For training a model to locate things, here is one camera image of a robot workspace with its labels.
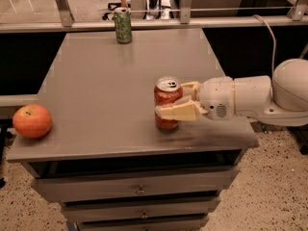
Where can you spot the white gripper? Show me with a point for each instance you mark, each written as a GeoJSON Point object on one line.
{"type": "Point", "coordinates": [216, 96]}

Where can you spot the red coke can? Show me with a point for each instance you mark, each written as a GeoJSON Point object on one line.
{"type": "Point", "coordinates": [166, 91]}

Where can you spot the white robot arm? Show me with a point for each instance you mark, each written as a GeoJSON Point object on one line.
{"type": "Point", "coordinates": [281, 99]}

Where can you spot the green soda can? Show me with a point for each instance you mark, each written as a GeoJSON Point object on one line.
{"type": "Point", "coordinates": [122, 21]}

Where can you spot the top grey drawer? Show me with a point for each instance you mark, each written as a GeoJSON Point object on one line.
{"type": "Point", "coordinates": [184, 180]}

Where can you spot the grey drawer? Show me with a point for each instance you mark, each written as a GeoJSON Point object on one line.
{"type": "Point", "coordinates": [184, 180]}
{"type": "Point", "coordinates": [179, 223]}
{"type": "Point", "coordinates": [142, 209]}

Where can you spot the grey drawer cabinet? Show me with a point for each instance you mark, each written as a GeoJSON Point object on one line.
{"type": "Point", "coordinates": [101, 96]}

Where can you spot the bottom grey drawer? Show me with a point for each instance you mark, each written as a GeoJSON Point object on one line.
{"type": "Point", "coordinates": [179, 223]}

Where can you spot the red apple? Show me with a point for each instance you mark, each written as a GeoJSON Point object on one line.
{"type": "Point", "coordinates": [32, 121]}

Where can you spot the middle grey drawer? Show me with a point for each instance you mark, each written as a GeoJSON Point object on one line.
{"type": "Point", "coordinates": [142, 209]}

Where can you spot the metal window rail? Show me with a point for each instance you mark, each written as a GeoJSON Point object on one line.
{"type": "Point", "coordinates": [19, 16]}

